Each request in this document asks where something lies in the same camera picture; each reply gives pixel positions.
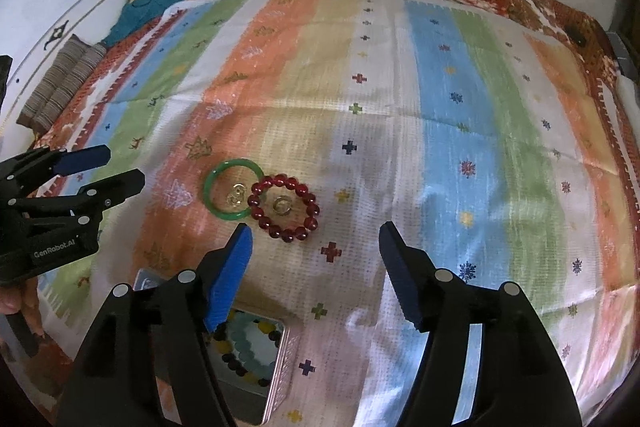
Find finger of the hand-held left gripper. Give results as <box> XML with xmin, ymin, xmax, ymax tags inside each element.
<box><xmin>10</xmin><ymin>168</ymin><xmax>146</xmax><ymax>228</ymax></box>
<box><xmin>0</xmin><ymin>145</ymin><xmax>112</xmax><ymax>204</ymax></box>

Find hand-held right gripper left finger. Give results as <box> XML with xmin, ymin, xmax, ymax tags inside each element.
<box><xmin>57</xmin><ymin>223</ymin><xmax>253</xmax><ymax>427</ymax></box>

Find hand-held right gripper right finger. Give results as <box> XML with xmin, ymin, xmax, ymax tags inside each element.
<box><xmin>378</xmin><ymin>221</ymin><xmax>583</xmax><ymax>427</ymax></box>

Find light blue bead bracelet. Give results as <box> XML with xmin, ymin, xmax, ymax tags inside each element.
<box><xmin>227</xmin><ymin>312</ymin><xmax>281</xmax><ymax>373</ymax></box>

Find small silver rings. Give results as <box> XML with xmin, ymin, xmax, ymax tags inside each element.
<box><xmin>225</xmin><ymin>184</ymin><xmax>247</xmax><ymax>210</ymax></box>

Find green jade bangle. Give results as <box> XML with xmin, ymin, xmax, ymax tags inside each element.
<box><xmin>202</xmin><ymin>159</ymin><xmax>263</xmax><ymax>222</ymax></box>

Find yellow and black bead bracelet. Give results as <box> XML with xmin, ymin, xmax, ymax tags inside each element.
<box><xmin>212</xmin><ymin>317</ymin><xmax>281</xmax><ymax>390</ymax></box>

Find metal tin box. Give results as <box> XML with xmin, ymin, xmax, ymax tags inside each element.
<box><xmin>132</xmin><ymin>268</ymin><xmax>291</xmax><ymax>425</ymax></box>

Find dark red bead bracelet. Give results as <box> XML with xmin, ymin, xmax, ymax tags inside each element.
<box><xmin>247</xmin><ymin>174</ymin><xmax>321</xmax><ymax>244</ymax></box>

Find person's left hand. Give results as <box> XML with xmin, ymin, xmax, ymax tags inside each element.
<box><xmin>0</xmin><ymin>279</ymin><xmax>46</xmax><ymax>340</ymax></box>

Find striped brown cushion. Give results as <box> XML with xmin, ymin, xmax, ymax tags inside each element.
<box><xmin>16</xmin><ymin>34</ymin><xmax>108</xmax><ymax>132</ymax></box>

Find white headboard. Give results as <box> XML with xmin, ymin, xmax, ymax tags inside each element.
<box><xmin>0</xmin><ymin>0</ymin><xmax>131</xmax><ymax>118</ymax></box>

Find striped colourful mat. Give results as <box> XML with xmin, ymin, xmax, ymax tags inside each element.
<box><xmin>35</xmin><ymin>0</ymin><xmax>640</xmax><ymax>427</ymax></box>

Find white pillow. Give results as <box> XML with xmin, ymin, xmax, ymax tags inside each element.
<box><xmin>617</xmin><ymin>74</ymin><xmax>640</xmax><ymax>108</ymax></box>

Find grey box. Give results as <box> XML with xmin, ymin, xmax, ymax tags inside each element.
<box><xmin>607</xmin><ymin>32</ymin><xmax>632</xmax><ymax>78</ymax></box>

